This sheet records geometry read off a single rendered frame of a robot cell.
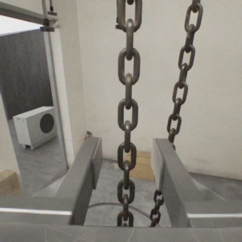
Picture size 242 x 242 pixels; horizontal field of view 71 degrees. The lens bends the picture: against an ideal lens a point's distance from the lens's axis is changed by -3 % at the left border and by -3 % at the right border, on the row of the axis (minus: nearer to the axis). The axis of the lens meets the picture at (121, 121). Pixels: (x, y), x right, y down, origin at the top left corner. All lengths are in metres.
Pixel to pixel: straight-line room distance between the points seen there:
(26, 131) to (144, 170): 2.27
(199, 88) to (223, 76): 0.30
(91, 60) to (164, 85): 1.09
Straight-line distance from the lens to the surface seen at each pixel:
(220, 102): 2.44
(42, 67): 7.20
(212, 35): 2.38
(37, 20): 2.38
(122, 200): 0.18
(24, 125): 3.58
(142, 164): 2.41
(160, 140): 0.16
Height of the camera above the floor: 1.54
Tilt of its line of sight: 19 degrees down
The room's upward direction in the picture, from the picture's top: 1 degrees counter-clockwise
